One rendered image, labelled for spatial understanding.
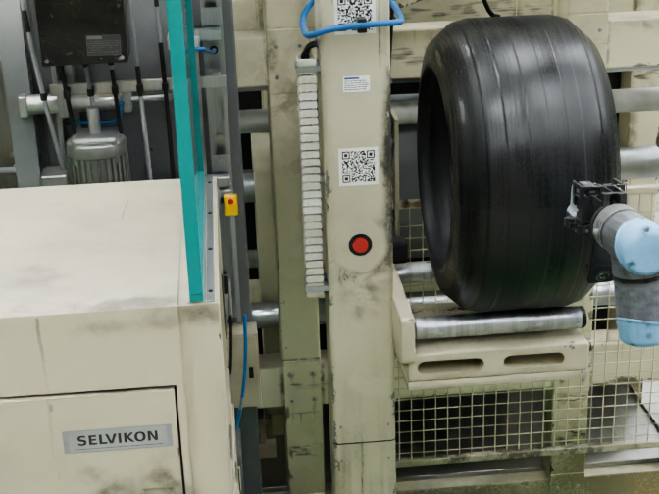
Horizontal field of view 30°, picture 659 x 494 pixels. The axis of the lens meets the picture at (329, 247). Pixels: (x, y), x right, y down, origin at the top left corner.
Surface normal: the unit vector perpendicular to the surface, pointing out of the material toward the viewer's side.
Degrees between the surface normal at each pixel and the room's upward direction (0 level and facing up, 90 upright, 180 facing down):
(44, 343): 90
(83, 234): 0
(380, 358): 90
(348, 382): 90
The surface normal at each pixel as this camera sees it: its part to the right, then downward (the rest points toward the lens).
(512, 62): 0.02, -0.58
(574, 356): 0.09, 0.36
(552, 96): 0.04, -0.36
